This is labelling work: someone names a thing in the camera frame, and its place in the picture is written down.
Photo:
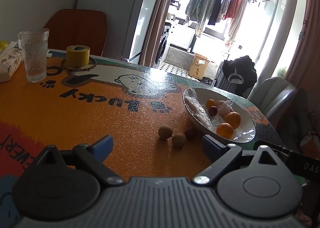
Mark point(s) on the cardboard box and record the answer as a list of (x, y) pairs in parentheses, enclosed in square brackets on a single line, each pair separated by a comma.
[(198, 66)]

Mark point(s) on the colourful cartoon table mat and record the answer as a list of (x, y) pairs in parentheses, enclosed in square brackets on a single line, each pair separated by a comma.
[(127, 102)]

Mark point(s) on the yellow tape roll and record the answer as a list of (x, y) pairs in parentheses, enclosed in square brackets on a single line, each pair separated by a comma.
[(77, 55)]

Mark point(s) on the striped suitcase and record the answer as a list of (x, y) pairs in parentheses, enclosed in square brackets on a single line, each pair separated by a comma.
[(221, 82)]

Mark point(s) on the orange chair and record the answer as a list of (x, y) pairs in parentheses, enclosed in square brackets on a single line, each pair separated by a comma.
[(78, 27)]

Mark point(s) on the right pink curtain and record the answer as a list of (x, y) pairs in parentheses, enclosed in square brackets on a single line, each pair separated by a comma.
[(304, 69)]

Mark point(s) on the white ceramic plate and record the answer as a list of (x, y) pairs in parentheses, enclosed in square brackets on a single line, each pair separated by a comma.
[(243, 134)]

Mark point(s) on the long plastic fruit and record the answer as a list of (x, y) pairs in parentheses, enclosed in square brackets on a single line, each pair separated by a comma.
[(192, 102)]

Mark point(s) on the white refrigerator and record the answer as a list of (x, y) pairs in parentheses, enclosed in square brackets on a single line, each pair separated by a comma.
[(127, 26)]

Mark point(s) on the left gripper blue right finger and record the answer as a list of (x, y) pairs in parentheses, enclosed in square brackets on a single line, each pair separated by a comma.
[(222, 157)]

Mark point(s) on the grey chair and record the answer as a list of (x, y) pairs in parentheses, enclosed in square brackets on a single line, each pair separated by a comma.
[(273, 97)]

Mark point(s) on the dark red plum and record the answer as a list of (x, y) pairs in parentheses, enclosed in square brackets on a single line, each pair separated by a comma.
[(212, 111)]

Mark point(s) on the large orange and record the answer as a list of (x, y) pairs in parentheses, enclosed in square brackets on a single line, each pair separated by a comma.
[(234, 119)]

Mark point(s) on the small kumquat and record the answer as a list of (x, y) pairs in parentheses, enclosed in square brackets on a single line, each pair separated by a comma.
[(193, 134), (210, 103)]

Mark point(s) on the plastic peeled orange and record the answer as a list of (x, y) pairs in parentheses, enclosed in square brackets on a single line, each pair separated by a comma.
[(224, 107)]

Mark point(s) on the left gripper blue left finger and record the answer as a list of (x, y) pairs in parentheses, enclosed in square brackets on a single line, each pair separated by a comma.
[(90, 159)]

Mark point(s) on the clear textured glass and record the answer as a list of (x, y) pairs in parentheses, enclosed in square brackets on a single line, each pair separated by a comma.
[(34, 45)]

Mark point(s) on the washing machine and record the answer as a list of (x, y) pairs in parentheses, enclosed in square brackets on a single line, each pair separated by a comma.
[(162, 44)]

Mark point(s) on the left pink curtain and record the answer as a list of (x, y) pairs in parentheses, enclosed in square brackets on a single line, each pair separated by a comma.
[(154, 32)]

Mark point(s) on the tissue pack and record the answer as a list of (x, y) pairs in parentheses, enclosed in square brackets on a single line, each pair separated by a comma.
[(11, 58)]

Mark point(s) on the pink curtain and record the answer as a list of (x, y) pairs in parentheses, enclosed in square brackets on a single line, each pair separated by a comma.
[(304, 69), (154, 32)]

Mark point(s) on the sofa with clutter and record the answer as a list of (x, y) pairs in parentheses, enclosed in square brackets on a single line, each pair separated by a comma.
[(299, 128)]

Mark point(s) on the brown longan fruit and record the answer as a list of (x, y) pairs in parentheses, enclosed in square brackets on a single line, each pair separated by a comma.
[(165, 132), (178, 140)]

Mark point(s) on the yellow lemons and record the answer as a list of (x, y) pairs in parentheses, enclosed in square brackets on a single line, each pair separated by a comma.
[(4, 44)]

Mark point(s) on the black clothes pile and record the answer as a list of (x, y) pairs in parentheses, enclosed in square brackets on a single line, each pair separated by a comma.
[(240, 71)]

